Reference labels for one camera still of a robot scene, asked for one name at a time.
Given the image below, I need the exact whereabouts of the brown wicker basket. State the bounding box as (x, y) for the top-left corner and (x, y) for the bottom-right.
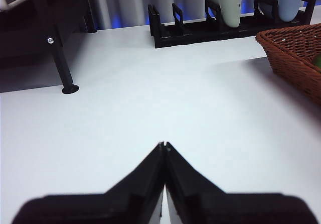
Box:
(255, 23), (321, 106)

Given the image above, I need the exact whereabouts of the pale green plate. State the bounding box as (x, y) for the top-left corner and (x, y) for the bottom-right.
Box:
(200, 0), (241, 28)

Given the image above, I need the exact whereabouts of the green toy cucumber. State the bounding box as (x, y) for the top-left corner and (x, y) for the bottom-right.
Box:
(310, 54), (321, 71)

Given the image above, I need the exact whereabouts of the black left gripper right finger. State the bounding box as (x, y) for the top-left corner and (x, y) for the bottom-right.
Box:
(164, 141), (318, 224)

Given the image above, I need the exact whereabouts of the black dish rack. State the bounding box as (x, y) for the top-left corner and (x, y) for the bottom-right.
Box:
(147, 0), (317, 49)

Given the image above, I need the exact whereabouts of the black metal shelf rack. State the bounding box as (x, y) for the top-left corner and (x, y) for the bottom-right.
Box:
(0, 0), (98, 94)

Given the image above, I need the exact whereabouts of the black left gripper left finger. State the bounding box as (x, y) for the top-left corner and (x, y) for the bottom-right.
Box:
(11, 142), (166, 224)

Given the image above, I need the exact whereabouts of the pale blue plate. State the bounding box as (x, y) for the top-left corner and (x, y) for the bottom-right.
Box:
(253, 0), (301, 23)

